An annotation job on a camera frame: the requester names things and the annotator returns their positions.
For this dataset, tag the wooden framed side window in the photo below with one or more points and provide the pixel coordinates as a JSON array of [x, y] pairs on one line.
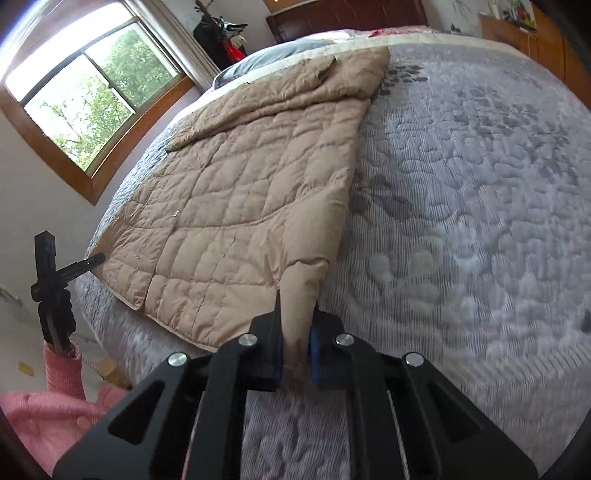
[[82, 82]]

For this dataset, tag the wooden wardrobe desk unit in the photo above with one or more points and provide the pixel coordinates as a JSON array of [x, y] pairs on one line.
[[545, 45]]

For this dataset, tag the dark wooden headboard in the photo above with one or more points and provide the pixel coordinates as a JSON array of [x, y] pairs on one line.
[[298, 20]]

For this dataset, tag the beige window curtain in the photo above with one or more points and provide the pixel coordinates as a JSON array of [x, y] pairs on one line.
[[176, 40]]

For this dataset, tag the pink sleeved left forearm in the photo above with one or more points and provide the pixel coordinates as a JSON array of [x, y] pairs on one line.
[[50, 422]]

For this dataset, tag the coat rack with clothes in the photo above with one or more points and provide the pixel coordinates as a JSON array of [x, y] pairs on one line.
[[221, 40]]

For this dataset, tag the beige quilted down coat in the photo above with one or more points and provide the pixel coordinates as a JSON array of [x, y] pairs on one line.
[[246, 209]]

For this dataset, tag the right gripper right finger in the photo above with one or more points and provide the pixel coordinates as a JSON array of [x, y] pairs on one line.
[[406, 419]]

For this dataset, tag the grey blue pillow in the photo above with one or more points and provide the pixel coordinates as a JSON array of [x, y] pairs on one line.
[[267, 56]]

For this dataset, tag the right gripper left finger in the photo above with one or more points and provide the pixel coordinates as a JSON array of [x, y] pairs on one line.
[[185, 419]]

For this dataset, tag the grey floral quilted bedspread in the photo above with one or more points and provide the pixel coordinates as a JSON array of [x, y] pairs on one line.
[[468, 237]]

